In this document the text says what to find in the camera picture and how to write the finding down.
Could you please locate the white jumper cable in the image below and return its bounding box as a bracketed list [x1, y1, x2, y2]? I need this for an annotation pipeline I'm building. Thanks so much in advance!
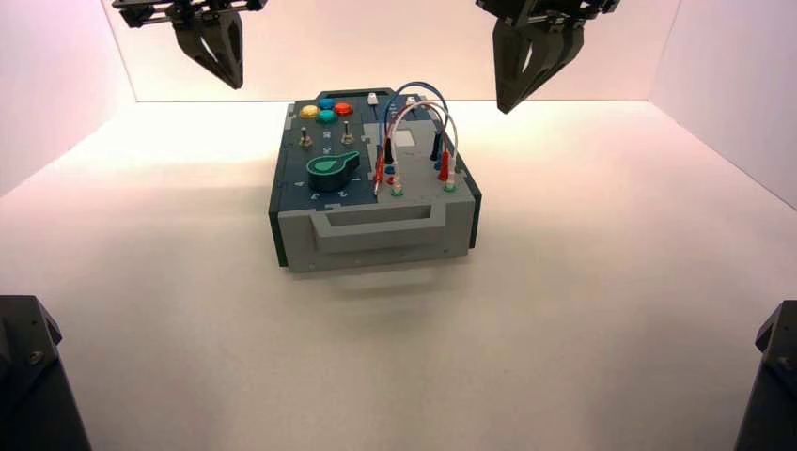
[390, 102, 461, 189]

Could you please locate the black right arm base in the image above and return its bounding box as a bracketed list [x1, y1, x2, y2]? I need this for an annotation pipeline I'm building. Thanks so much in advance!
[734, 300, 797, 451]

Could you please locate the black and green rotary knob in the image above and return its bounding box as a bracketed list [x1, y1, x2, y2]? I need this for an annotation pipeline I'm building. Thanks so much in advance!
[305, 150, 363, 193]

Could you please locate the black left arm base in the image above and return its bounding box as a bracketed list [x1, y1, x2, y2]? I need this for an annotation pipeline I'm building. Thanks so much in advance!
[0, 295, 93, 451]

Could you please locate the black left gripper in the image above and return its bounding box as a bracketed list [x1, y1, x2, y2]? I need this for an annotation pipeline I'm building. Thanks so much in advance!
[112, 0, 269, 90]

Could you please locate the red jumper cable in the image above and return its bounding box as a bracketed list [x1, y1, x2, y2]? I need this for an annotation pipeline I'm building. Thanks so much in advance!
[373, 102, 452, 197]

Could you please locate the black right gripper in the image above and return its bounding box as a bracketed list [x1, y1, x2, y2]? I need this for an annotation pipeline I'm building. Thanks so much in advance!
[476, 0, 622, 116]

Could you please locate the blue and grey task box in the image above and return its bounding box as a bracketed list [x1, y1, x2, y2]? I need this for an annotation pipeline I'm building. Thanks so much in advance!
[267, 86, 484, 273]

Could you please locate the blue jumper cable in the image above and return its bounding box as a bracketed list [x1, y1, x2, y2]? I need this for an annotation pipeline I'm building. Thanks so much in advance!
[380, 81, 451, 179]

